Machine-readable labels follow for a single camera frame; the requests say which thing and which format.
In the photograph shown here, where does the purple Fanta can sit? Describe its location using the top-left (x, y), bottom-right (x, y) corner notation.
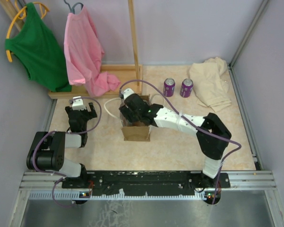
top-left (180, 79), bottom-right (194, 98)
top-left (163, 78), bottom-right (175, 97)

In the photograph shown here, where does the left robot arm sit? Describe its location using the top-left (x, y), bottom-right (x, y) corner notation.
top-left (26, 99), bottom-right (98, 188)

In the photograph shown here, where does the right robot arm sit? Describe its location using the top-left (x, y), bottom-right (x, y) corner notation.
top-left (119, 89), bottom-right (232, 187)

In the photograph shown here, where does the wooden clothes rack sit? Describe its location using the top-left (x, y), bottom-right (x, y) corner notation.
top-left (0, 0), bottom-right (142, 99)

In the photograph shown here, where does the pink t-shirt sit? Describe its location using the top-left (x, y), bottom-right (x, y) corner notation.
top-left (63, 6), bottom-right (121, 97)

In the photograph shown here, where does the green tank top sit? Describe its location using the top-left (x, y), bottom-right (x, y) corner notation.
top-left (5, 2), bottom-right (71, 92)

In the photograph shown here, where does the beige crumpled cloth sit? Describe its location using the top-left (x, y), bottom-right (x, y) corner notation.
top-left (188, 57), bottom-right (231, 112)

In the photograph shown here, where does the grey clothes hanger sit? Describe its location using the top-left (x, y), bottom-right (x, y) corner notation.
top-left (63, 0), bottom-right (84, 14)

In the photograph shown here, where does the yellow clothes hanger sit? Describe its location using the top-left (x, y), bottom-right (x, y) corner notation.
top-left (6, 1), bottom-right (50, 62)

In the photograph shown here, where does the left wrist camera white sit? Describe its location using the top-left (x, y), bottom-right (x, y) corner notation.
top-left (69, 96), bottom-right (86, 111)

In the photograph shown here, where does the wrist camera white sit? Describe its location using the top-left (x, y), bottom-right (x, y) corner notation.
top-left (69, 96), bottom-right (86, 111)
top-left (119, 88), bottom-right (135, 100)

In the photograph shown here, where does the white rope bag handle left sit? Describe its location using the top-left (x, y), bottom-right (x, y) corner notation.
top-left (104, 97), bottom-right (121, 120)

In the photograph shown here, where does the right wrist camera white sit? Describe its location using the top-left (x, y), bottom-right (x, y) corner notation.
top-left (119, 88), bottom-right (135, 100)

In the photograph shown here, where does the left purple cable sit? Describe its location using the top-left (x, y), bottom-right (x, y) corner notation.
top-left (31, 97), bottom-right (102, 209)

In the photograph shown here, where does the purple cable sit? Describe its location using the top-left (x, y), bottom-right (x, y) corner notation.
top-left (119, 79), bottom-right (241, 205)
top-left (31, 97), bottom-right (102, 209)

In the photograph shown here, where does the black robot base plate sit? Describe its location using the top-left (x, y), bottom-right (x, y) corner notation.
top-left (62, 171), bottom-right (230, 196)

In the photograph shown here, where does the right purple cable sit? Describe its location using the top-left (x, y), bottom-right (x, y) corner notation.
top-left (119, 79), bottom-right (241, 205)

